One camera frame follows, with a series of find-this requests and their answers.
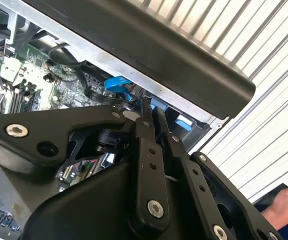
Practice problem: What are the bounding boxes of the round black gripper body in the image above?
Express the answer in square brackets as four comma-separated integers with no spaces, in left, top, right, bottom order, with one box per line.
[21,149,234,240]

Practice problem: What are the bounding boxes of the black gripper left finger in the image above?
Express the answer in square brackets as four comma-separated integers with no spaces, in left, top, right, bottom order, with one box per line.
[0,98,171,233]

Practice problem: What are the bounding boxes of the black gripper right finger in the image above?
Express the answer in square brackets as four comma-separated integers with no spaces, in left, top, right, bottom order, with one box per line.
[152,107,284,240]

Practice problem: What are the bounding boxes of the person's bare hand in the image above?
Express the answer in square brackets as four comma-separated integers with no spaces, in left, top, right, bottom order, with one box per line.
[260,183,288,230]

